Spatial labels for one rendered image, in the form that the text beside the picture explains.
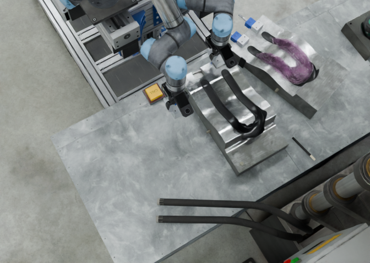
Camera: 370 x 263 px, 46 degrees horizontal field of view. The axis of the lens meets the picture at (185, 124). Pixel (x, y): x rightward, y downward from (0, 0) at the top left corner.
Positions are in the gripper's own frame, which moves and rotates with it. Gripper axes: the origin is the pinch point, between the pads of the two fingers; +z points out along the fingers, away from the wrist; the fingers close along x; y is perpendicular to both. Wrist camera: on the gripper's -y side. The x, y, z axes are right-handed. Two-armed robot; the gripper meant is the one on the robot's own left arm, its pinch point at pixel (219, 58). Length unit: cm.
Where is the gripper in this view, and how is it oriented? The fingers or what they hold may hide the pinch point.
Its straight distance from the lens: 197.7
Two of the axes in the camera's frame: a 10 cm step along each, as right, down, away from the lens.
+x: -8.6, 5.0, -0.8
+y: -5.1, -8.5, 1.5
